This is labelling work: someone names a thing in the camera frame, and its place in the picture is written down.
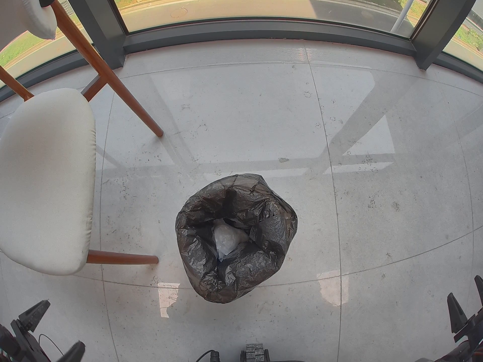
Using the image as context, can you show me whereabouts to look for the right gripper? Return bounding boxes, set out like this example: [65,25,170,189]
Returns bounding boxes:
[447,275,483,353]

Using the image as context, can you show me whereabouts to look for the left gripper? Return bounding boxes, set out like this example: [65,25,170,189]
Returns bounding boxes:
[10,299,86,362]

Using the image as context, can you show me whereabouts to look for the black plastic bag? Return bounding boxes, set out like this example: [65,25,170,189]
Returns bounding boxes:
[175,173,298,304]

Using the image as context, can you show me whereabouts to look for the white paper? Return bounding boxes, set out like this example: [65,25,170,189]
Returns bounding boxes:
[212,219,250,261]

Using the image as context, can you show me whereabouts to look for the white cushioned wooden chair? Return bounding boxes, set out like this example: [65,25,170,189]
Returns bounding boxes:
[0,0,164,277]

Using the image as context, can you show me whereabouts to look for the window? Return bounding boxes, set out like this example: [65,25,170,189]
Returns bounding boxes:
[0,0,483,89]

